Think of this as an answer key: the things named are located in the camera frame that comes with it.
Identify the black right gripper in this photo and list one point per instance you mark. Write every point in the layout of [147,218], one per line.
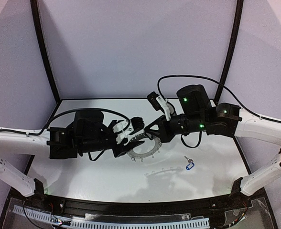
[163,130]

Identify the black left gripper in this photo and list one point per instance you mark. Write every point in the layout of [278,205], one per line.
[116,145]

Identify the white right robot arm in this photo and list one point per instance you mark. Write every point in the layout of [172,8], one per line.
[223,119]

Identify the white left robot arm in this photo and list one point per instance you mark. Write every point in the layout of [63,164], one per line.
[67,135]

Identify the silver key blue tag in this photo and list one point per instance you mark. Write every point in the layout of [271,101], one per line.
[190,163]

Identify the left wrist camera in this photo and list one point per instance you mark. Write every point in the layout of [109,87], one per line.
[124,128]

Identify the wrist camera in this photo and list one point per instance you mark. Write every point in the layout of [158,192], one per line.
[124,128]
[159,103]

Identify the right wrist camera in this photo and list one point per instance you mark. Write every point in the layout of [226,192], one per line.
[159,103]

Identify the white slotted cable duct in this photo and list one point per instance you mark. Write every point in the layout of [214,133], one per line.
[95,221]

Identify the black front rail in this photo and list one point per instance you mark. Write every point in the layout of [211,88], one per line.
[77,207]

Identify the black right frame post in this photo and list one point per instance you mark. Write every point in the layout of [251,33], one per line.
[232,41]

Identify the black frame post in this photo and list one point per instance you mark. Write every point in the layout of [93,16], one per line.
[34,4]
[232,41]

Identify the black left frame post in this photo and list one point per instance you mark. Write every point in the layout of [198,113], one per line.
[34,4]

